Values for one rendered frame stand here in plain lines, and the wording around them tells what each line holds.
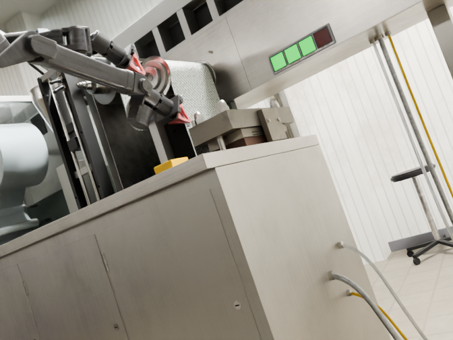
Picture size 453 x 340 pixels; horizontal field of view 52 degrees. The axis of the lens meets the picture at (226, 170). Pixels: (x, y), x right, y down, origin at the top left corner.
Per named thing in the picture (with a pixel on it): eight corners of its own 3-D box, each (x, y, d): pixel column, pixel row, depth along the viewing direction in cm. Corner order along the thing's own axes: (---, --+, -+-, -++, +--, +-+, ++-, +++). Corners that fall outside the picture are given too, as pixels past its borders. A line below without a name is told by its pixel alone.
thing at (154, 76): (151, 94, 157) (138, 79, 159) (155, 94, 158) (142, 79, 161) (161, 75, 153) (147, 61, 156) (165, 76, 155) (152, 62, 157)
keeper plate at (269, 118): (267, 142, 150) (256, 110, 151) (282, 139, 158) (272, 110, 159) (274, 139, 149) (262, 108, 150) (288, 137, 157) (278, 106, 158)
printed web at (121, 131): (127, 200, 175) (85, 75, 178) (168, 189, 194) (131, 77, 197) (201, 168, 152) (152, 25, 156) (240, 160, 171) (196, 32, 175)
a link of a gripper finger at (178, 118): (194, 127, 152) (173, 115, 146) (179, 135, 156) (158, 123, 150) (195, 110, 155) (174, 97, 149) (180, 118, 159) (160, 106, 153)
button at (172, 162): (156, 176, 126) (152, 167, 126) (172, 172, 132) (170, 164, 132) (173, 168, 122) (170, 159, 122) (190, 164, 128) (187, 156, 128)
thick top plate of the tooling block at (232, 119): (194, 146, 147) (188, 129, 147) (259, 137, 179) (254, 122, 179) (232, 128, 137) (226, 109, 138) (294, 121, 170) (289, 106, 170)
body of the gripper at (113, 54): (131, 61, 146) (112, 46, 142) (112, 75, 152) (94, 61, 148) (135, 46, 150) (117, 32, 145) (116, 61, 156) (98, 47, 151)
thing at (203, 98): (189, 136, 153) (170, 83, 154) (229, 131, 172) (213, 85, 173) (190, 135, 153) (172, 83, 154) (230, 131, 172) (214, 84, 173)
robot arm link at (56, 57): (33, 27, 99) (-1, 31, 104) (29, 54, 99) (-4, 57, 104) (155, 77, 137) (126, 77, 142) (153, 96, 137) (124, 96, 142)
